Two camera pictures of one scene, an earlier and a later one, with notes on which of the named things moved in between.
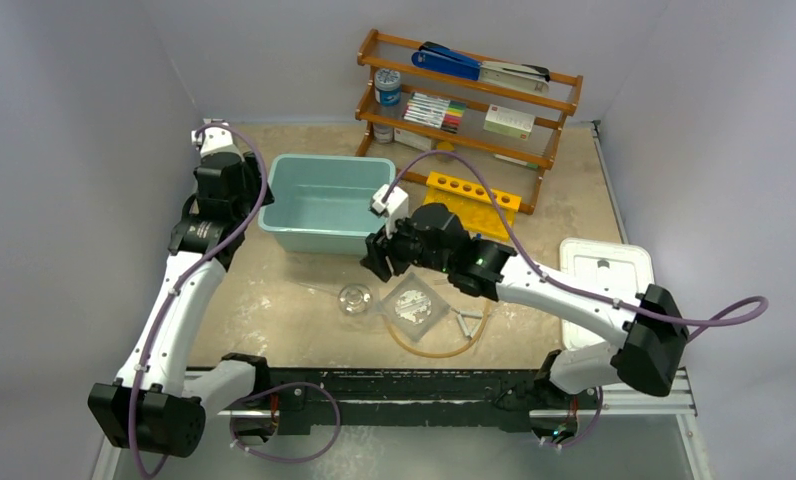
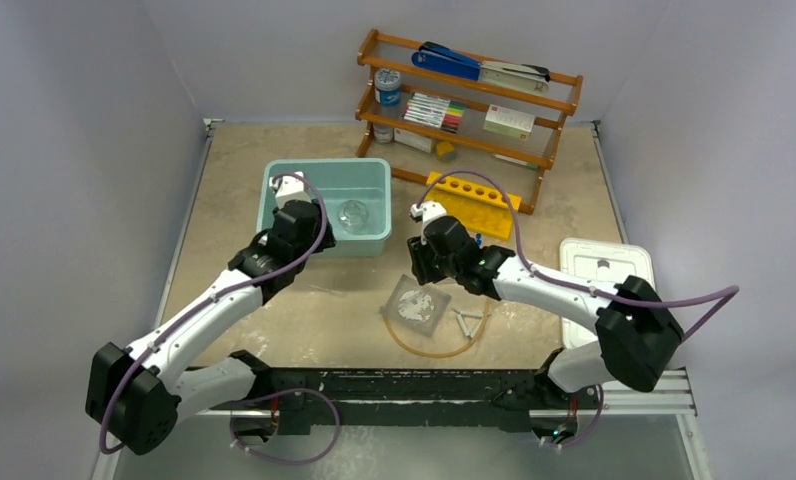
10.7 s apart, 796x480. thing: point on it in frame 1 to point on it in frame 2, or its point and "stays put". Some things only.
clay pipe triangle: x=461 y=314 stays put
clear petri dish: x=355 y=299 to x=353 y=217
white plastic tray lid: x=625 y=266 stays put
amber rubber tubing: x=439 y=355 stays put
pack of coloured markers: x=433 y=111 stays put
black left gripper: x=254 y=179 to x=319 y=225
